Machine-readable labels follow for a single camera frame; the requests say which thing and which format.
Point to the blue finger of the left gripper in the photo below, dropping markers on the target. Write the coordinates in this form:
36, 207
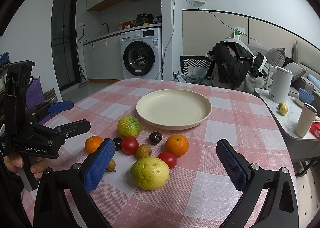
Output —
73, 129
56, 108

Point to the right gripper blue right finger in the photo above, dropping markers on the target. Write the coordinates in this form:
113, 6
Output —
280, 208

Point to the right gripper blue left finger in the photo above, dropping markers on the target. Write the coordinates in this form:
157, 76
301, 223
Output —
52, 208

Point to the small orange tangerine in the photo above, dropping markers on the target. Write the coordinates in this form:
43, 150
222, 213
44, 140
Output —
92, 143

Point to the dark plum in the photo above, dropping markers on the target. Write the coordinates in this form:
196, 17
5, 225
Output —
155, 138
117, 142

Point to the brown longan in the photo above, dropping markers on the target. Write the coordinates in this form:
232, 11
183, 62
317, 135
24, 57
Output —
143, 151
111, 167

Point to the green bumpy guava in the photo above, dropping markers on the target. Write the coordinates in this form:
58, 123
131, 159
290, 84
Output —
128, 127

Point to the red tomato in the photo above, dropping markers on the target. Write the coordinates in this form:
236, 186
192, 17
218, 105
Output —
169, 158
129, 146

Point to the smooth yellow guava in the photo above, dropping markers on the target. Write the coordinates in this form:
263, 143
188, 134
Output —
150, 173

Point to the large orange tangerine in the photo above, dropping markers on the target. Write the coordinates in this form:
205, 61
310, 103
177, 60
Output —
178, 145

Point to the white side table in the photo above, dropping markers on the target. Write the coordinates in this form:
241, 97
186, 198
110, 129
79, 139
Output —
300, 149

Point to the kitchen faucet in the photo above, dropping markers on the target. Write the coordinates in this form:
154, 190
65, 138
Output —
104, 29

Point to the red box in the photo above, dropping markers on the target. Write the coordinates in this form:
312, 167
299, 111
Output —
315, 129

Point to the white washing machine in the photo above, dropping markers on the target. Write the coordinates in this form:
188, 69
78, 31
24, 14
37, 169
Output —
141, 53

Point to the yellow fruit on side table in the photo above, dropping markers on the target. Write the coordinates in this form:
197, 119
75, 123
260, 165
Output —
283, 110

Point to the white tumbler cup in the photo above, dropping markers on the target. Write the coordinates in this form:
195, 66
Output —
305, 120

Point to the cream round plate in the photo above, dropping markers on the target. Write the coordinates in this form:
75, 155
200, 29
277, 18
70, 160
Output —
174, 109

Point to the green fruit on side table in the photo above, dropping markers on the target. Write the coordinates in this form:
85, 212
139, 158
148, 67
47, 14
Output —
280, 104

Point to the black pot on counter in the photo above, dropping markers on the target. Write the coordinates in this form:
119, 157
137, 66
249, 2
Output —
144, 18

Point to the blue bowl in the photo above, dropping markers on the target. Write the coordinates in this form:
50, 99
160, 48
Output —
305, 97

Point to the white electric kettle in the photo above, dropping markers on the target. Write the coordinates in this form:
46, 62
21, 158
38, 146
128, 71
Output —
278, 83

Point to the grey cushion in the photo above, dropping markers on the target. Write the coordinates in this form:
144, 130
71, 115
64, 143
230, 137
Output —
276, 57

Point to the pile of dark clothes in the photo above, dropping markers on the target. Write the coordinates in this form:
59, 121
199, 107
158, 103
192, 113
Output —
234, 60

